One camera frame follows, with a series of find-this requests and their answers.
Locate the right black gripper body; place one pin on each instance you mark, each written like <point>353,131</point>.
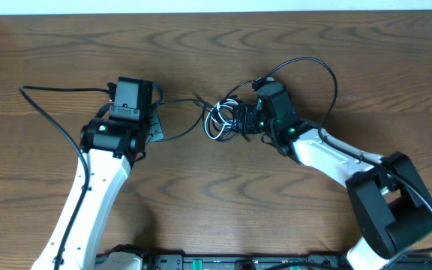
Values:
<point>253,121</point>

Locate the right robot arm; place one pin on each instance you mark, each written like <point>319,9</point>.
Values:
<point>391,203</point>

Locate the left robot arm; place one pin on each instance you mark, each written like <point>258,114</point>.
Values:
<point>110,144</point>

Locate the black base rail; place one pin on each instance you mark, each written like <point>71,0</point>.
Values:
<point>126,256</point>

